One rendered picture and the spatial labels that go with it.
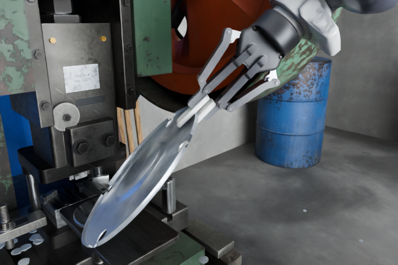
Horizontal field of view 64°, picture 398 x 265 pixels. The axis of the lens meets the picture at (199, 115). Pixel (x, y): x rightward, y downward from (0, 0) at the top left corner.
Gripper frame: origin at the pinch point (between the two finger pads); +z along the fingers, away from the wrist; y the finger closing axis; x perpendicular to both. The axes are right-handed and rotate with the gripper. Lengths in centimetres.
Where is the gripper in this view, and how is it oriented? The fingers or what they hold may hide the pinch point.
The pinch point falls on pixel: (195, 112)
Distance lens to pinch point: 53.9
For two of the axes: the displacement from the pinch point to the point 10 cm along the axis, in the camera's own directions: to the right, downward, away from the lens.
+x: 1.0, 2.8, -9.6
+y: -7.0, -6.6, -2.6
